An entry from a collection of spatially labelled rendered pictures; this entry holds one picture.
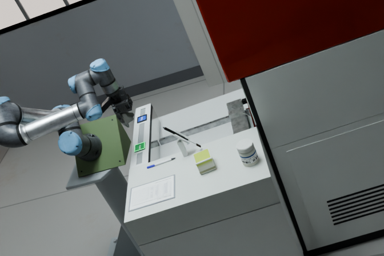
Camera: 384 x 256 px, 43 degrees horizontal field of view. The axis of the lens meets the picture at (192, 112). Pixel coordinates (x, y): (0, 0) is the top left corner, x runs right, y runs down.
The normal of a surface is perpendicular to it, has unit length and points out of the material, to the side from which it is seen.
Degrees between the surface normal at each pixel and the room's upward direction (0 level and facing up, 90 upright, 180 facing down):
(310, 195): 90
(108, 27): 90
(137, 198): 0
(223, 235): 90
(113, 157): 44
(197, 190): 0
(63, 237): 0
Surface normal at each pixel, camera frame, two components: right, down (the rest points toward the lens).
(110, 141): -0.29, -0.17
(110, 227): -0.35, -0.79
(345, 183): 0.05, 0.53
